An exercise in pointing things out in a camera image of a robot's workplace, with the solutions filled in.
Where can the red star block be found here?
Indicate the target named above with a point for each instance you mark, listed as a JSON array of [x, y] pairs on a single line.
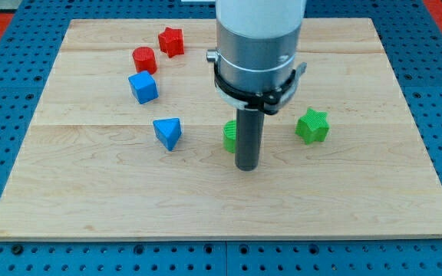
[[171, 41]]

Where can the blue cube block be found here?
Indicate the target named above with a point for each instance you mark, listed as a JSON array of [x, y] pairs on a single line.
[[143, 87]]

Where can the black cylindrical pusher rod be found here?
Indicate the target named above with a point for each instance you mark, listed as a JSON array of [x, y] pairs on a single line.
[[249, 127]]

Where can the wooden board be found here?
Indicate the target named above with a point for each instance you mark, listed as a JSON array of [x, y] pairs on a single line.
[[92, 169]]

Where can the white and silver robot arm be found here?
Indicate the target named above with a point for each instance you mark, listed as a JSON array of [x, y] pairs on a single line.
[[256, 42]]

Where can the red cylinder block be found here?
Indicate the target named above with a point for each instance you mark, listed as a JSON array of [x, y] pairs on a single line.
[[144, 60]]

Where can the blue triangular block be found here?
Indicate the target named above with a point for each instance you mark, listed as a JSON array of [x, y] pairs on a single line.
[[168, 131]]

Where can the green cylinder block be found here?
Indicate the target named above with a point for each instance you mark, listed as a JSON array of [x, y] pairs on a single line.
[[229, 136]]

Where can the green star block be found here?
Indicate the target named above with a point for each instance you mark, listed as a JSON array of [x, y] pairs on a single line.
[[313, 126]]

